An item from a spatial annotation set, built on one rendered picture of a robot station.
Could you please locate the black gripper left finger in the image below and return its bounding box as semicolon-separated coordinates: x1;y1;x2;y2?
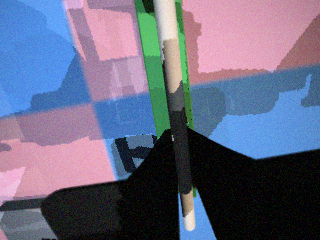
40;129;181;240

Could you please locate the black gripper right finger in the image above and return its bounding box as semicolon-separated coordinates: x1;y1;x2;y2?
187;127;320;240

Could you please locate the long pin with red cap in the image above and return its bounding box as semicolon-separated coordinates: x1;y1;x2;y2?
153;0;196;231

